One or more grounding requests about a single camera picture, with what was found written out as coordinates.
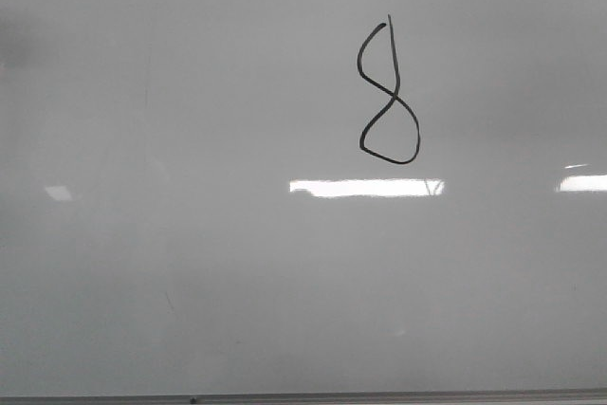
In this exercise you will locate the white whiteboard with aluminium frame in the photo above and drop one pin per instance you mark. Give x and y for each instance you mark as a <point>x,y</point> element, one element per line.
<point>302,196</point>

